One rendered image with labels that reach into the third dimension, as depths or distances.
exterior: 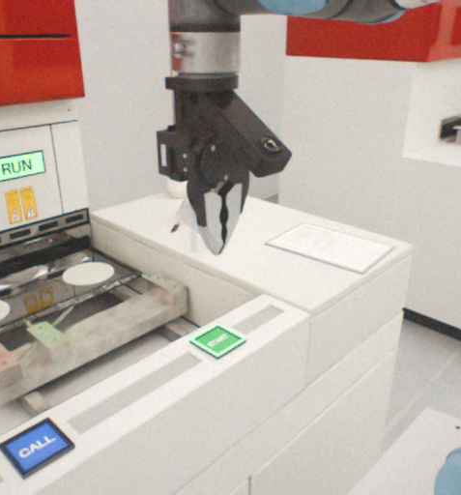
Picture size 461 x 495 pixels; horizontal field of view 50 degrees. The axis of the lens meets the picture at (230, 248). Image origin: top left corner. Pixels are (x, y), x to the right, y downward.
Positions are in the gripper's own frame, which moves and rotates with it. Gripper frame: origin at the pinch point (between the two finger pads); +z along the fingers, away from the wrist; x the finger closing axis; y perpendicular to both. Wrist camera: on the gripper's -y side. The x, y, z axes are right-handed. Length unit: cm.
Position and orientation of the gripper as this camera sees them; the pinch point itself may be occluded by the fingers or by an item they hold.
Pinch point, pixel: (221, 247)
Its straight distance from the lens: 61.4
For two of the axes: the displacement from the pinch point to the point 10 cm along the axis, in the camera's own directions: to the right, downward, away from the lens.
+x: -7.0, 2.9, -6.6
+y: -7.2, -2.8, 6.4
